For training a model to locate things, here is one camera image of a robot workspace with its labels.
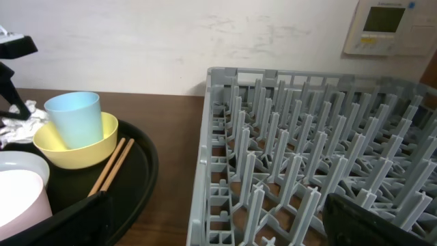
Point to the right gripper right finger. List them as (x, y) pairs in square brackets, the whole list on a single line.
[(347, 224)]

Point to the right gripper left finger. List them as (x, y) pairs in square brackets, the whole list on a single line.
[(87, 222)]

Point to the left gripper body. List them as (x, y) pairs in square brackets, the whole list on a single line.
[(15, 45)]

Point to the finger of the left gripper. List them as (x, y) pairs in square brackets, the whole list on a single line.
[(8, 92)]

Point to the white tissue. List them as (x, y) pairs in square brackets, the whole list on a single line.
[(22, 131)]

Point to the light blue cup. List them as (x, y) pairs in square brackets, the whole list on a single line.
[(77, 118)]

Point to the pink cup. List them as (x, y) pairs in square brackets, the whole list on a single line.
[(24, 201)]

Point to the grey dishwasher rack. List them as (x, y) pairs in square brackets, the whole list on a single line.
[(275, 143)]

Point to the round black serving tray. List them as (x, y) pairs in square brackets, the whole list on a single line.
[(130, 189)]

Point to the right wooden chopstick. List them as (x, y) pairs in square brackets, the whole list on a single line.
[(117, 166)]

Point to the yellow bowl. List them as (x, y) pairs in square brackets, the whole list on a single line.
[(49, 142)]

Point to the grey plate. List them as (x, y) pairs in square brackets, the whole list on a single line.
[(11, 160)]

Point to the white wall control panel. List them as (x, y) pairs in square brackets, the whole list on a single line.
[(392, 27)]

